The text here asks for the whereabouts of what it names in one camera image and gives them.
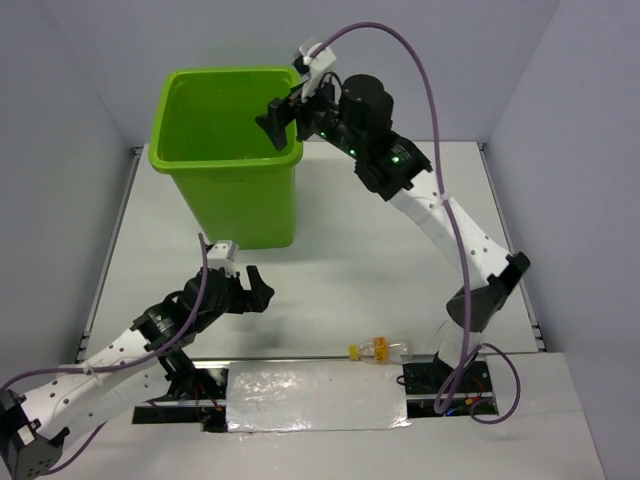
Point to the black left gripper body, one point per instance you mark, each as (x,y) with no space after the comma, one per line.
(232,302)

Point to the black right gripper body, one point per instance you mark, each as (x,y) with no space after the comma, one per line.
(320,115)

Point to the clear bottle yellow cap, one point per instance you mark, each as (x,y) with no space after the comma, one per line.
(381,350)

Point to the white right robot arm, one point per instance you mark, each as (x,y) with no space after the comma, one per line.
(356,118)

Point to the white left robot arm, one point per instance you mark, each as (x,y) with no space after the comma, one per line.
(146,363)

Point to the green plastic bin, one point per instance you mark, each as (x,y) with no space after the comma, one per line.
(237,185)

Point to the silver foil sheet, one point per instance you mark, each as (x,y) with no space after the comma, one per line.
(336,395)

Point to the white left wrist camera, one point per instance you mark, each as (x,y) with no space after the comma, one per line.
(221,256)

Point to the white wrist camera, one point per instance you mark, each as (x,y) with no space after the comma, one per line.
(313,62)
(221,256)

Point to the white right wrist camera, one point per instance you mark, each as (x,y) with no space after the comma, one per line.
(313,62)

